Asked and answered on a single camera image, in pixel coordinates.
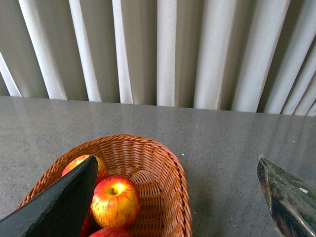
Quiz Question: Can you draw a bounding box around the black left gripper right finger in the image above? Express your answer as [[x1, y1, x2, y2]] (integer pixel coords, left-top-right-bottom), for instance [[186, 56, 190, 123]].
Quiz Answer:
[[257, 155, 316, 237]]

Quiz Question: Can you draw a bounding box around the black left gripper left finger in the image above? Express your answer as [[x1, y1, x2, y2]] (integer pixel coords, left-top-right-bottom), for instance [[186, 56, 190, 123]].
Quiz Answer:
[[0, 156, 98, 237]]

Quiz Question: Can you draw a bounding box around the white pleated curtain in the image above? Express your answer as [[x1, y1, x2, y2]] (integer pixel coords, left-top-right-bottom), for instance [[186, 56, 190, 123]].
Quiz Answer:
[[0, 0, 316, 117]]

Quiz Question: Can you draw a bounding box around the red yellow apple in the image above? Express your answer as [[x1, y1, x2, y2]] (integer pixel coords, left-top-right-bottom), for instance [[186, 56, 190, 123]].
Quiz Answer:
[[90, 176, 141, 229], [61, 155, 109, 186]]

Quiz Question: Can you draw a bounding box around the left wicker basket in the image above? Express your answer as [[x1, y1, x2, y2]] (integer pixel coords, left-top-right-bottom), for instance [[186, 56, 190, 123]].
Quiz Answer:
[[19, 134, 192, 237]]

